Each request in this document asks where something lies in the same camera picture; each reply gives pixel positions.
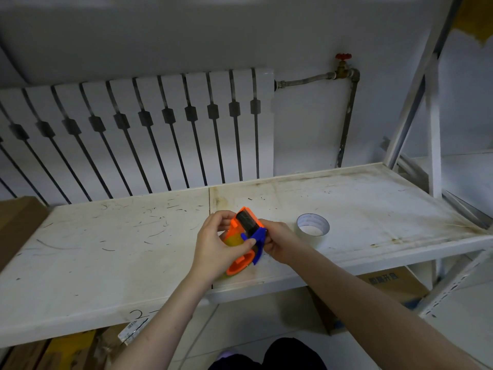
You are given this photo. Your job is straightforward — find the yellow and brown cardboard box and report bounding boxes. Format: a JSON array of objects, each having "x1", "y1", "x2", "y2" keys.
[{"x1": 0, "y1": 329, "x2": 99, "y2": 370}]

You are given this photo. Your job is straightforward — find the person's left hand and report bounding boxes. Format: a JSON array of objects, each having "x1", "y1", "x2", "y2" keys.
[{"x1": 189, "y1": 210, "x2": 257, "y2": 283}]

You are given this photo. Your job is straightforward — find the white metal shelf frame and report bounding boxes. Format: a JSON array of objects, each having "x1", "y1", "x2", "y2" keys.
[{"x1": 379, "y1": 0, "x2": 493, "y2": 319}]

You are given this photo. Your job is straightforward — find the person's right forearm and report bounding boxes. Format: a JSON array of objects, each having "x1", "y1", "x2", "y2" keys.
[{"x1": 291, "y1": 248, "x2": 483, "y2": 370}]

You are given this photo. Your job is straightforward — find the clear packing tape roll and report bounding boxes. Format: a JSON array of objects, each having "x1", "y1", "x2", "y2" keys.
[{"x1": 296, "y1": 213, "x2": 330, "y2": 249}]

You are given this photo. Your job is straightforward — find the white paper label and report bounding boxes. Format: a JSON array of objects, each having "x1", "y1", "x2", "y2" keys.
[{"x1": 117, "y1": 318, "x2": 149, "y2": 346}]

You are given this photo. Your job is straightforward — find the orange and blue tape dispenser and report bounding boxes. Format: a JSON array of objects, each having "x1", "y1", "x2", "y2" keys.
[{"x1": 220, "y1": 207, "x2": 268, "y2": 276}]

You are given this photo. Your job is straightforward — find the person's black trousers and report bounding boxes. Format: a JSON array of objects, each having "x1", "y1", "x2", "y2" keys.
[{"x1": 208, "y1": 337, "x2": 328, "y2": 370}]

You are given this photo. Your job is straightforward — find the printed cardboard box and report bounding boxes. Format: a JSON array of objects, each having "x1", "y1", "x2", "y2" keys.
[{"x1": 308, "y1": 266, "x2": 430, "y2": 336}]

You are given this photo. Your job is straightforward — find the metal water pipe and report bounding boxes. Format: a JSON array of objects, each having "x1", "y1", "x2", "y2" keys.
[{"x1": 274, "y1": 68, "x2": 361, "y2": 168}]

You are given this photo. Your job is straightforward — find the white radiator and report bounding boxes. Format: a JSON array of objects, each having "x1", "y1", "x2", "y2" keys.
[{"x1": 0, "y1": 67, "x2": 275, "y2": 207}]

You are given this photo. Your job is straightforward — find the brass valve with red handle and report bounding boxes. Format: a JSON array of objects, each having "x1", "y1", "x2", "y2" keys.
[{"x1": 334, "y1": 53, "x2": 353, "y2": 80}]

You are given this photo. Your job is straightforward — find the person's right hand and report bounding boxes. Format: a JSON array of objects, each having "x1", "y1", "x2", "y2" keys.
[{"x1": 258, "y1": 219, "x2": 302, "y2": 265}]

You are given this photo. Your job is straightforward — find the person's left forearm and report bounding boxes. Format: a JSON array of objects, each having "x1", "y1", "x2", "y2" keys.
[{"x1": 108, "y1": 274, "x2": 213, "y2": 370}]

